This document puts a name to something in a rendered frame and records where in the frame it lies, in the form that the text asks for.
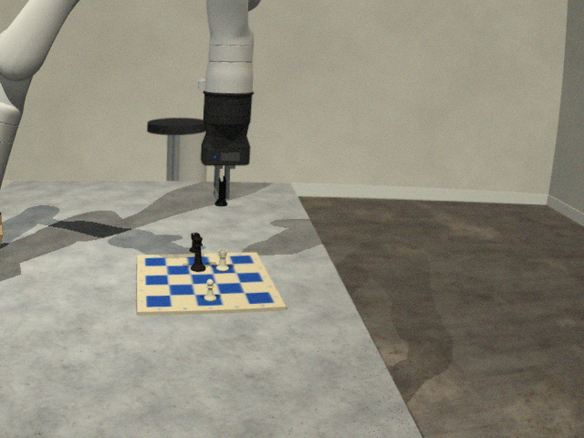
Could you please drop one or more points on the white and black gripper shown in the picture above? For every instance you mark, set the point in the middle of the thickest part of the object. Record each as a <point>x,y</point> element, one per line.
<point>226,116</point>

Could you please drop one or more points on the black knight chess piece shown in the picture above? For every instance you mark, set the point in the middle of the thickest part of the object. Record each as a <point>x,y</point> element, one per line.
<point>222,201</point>

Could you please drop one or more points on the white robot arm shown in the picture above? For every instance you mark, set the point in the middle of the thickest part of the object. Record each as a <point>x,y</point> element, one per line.
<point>25,44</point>

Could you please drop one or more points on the white rook chess piece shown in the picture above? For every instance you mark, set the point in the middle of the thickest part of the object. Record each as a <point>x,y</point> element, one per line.
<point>222,262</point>

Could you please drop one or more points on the black chess king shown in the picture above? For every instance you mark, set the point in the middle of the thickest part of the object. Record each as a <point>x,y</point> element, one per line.
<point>198,266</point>

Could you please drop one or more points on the blue and cream chessboard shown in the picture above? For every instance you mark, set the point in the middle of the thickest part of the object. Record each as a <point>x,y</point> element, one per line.
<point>166,285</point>

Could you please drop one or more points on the black rook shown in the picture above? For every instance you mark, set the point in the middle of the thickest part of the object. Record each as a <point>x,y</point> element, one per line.
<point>192,249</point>

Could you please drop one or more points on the white pawn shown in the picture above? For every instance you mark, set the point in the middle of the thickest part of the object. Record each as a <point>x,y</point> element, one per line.
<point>210,294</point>

